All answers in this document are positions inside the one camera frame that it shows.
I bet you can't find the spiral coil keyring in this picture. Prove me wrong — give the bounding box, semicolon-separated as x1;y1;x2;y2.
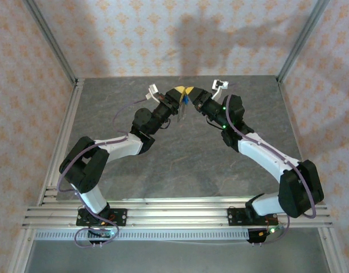
176;85;191;123

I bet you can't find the black base controller board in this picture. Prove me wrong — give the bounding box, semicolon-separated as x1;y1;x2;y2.
247;226;285;246
87;227;116;239

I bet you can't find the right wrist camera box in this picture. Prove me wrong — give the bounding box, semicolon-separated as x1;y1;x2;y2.
211;79;230;101

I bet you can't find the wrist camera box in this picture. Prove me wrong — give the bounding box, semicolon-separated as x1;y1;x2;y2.
145;84;160;102
211;79;230;101

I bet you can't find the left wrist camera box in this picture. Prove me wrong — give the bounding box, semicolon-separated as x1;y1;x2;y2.
145;84;160;102

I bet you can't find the aluminium side rail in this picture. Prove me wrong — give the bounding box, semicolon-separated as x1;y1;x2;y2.
37;79;85;205

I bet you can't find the aluminium mounting rail beam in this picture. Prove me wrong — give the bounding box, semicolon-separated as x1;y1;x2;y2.
22;197;334;229

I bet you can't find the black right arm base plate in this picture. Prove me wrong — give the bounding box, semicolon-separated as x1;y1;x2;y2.
227;206;279;227

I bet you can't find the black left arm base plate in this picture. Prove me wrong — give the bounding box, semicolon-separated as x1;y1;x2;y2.
76;209;128;228

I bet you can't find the aluminium corner post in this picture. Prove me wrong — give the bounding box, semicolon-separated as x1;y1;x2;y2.
276;0;331;84
22;0;79;84

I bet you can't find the slotted grey cable duct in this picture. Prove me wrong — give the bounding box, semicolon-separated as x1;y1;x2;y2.
34;229;251;241

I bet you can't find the aluminium frame leg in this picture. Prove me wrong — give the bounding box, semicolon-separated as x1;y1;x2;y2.
7;229;35;273
317;227;344;273

